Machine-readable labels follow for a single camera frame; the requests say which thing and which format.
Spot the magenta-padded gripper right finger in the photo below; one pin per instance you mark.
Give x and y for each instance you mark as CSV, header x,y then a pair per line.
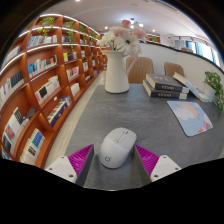
x,y
163,166

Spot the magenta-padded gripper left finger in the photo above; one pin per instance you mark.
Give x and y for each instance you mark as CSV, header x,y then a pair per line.
x,y
63,166

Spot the white computer mouse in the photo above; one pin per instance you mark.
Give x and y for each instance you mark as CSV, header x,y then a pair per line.
x,y
116,148

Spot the pastel sun-print mouse pad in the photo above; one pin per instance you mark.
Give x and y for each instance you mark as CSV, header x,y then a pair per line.
x,y
190,118

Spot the dark hardcover book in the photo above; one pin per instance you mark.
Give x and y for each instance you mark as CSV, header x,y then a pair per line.
x,y
160,94
165,81

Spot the blue-covered white book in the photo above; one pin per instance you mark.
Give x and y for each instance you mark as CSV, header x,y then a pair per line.
x,y
199,95

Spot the orange wooden bookshelf unit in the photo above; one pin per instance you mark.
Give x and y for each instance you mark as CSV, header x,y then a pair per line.
x,y
43,83

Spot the green potted plant, white pot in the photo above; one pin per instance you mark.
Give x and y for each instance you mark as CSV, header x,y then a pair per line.
x,y
213,85

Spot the tan upholstered chair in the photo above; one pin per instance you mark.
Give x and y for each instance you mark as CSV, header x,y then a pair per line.
x,y
143,70
173,68

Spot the white ceramic jug vase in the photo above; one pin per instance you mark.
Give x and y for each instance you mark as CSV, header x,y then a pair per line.
x,y
116,75

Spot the window with curtains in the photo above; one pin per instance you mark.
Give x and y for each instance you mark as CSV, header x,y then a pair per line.
x,y
203,50

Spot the pink and white flower bouquet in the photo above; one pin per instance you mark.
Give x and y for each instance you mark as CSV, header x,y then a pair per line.
x,y
125,38

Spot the ceiling spotlight cluster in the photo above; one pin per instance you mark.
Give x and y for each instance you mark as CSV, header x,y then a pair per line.
x,y
133,24

